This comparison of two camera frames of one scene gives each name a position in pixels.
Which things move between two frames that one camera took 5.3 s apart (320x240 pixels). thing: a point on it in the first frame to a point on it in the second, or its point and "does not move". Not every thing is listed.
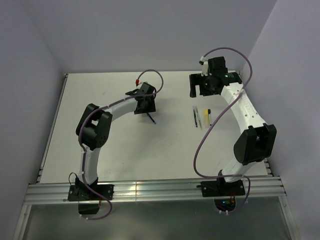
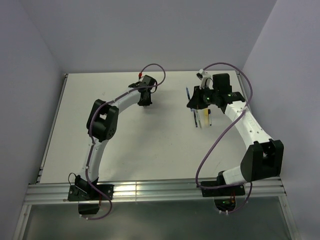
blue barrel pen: [155, 122] to [188, 93]
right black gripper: [197, 79] to [196, 102]
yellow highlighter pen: [206, 118] does not move
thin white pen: [209, 116] does not move
